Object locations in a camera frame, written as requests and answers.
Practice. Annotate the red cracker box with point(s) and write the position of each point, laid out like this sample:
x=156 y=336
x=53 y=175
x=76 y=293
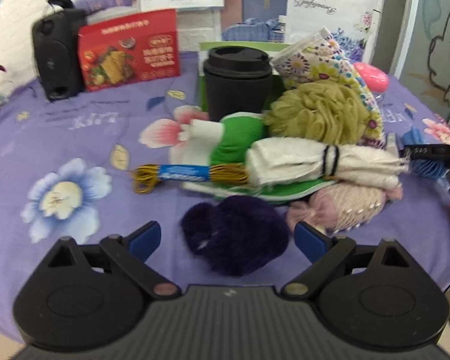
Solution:
x=129 y=49

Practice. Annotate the bedding poster dark blue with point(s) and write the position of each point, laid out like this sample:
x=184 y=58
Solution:
x=254 y=20

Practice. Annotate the purple floral bedsheet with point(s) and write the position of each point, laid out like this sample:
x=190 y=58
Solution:
x=65 y=170

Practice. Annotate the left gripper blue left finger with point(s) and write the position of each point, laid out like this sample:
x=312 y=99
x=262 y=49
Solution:
x=128 y=255

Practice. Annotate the yellow thread skein blue label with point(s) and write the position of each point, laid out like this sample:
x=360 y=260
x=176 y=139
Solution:
x=147 y=177

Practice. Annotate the black speaker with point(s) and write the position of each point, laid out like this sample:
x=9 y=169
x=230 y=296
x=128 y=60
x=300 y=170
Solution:
x=55 y=39

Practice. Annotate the glass jar pink lid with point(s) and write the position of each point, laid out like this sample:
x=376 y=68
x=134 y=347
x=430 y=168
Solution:
x=373 y=82

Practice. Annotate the floral fabric pouch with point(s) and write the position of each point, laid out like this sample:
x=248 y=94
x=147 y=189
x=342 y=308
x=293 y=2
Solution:
x=320 y=57

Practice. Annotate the green gift box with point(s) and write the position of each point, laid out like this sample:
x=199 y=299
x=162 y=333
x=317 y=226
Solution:
x=269 y=47

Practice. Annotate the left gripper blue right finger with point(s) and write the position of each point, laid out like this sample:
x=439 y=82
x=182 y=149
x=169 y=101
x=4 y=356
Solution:
x=327 y=255

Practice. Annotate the white floral bedding package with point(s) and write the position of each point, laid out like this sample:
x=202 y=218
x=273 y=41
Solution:
x=351 y=22

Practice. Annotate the black lidded coffee cup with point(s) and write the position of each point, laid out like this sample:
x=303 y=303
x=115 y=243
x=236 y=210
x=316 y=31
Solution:
x=237 y=79

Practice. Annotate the white towel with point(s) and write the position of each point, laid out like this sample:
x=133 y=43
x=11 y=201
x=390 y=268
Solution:
x=286 y=160

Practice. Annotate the olive green bath pouf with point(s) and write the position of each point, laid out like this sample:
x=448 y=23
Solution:
x=323 y=111

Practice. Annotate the pink knitted bow hat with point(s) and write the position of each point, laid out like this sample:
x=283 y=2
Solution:
x=341 y=207

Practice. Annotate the dark purple fluffy scrunchie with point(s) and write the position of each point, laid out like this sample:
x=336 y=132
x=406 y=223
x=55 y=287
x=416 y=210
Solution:
x=236 y=237

